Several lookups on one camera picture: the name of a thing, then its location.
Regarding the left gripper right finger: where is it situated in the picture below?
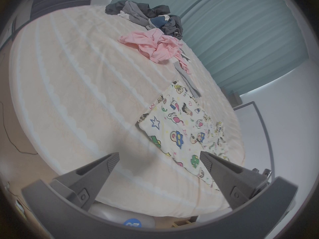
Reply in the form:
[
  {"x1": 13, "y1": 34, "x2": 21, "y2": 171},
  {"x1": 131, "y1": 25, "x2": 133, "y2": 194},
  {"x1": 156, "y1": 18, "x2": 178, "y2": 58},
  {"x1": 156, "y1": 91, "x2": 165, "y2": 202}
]
[{"x1": 199, "y1": 151, "x2": 268, "y2": 211}]

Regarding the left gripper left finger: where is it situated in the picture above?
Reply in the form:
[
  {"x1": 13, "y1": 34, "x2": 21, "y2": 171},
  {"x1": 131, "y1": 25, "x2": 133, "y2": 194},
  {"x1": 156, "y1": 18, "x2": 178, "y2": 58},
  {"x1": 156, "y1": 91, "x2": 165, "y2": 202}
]
[{"x1": 51, "y1": 152, "x2": 121, "y2": 211}]

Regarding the white printed pyjama top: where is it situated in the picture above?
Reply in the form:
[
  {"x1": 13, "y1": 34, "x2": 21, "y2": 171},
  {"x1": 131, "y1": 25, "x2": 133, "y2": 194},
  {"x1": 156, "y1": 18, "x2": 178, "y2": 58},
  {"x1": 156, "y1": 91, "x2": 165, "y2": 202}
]
[{"x1": 136, "y1": 82, "x2": 230, "y2": 191}]

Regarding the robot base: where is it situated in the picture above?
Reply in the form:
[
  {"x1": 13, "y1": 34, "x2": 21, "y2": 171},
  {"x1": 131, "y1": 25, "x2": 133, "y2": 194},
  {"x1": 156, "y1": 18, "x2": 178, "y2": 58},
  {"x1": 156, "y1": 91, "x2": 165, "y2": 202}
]
[{"x1": 88, "y1": 203, "x2": 155, "y2": 230}]

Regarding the pile of clothes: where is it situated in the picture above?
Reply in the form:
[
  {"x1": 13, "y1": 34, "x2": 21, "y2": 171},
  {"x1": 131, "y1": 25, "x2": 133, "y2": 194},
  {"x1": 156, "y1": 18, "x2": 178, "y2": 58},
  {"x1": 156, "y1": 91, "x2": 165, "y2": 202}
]
[{"x1": 105, "y1": 0, "x2": 184, "y2": 40}]

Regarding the grey bedside table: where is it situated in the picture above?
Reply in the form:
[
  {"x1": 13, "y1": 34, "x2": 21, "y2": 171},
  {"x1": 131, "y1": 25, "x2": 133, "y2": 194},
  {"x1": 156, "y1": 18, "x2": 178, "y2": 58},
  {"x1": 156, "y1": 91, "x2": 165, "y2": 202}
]
[{"x1": 222, "y1": 89, "x2": 242, "y2": 106}]

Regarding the bed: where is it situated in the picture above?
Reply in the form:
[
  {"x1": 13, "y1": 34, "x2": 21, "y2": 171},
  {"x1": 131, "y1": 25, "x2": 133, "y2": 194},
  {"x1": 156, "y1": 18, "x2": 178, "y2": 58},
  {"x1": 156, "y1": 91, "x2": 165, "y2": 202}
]
[{"x1": 9, "y1": 4, "x2": 274, "y2": 220}]

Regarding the grey knitted garment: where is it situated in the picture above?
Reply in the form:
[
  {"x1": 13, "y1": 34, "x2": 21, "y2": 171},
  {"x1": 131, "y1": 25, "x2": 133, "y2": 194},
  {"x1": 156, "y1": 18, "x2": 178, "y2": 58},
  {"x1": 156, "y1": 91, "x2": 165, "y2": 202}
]
[{"x1": 174, "y1": 61, "x2": 202, "y2": 98}]

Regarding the grey white-trimmed garment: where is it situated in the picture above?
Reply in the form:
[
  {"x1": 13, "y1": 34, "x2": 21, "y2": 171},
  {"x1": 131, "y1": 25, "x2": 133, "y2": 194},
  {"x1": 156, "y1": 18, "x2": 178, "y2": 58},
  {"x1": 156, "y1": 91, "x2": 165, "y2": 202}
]
[{"x1": 178, "y1": 47, "x2": 191, "y2": 63}]

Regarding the pink garment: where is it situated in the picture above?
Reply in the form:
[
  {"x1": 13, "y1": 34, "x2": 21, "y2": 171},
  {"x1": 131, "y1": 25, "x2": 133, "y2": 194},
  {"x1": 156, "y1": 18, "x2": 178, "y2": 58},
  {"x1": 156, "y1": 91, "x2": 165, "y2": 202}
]
[{"x1": 118, "y1": 29, "x2": 191, "y2": 75}]

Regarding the blue-green curtain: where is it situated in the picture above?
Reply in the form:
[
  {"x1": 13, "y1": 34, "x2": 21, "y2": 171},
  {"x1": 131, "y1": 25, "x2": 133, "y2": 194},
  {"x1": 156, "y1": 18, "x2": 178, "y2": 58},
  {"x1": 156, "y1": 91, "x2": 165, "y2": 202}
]
[{"x1": 110, "y1": 0, "x2": 312, "y2": 95}]

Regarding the thin black cable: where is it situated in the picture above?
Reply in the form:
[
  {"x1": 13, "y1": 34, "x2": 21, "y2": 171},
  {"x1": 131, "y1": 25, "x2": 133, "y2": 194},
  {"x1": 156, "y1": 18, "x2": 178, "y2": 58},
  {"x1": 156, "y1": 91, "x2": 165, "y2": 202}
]
[{"x1": 0, "y1": 101, "x2": 38, "y2": 155}]

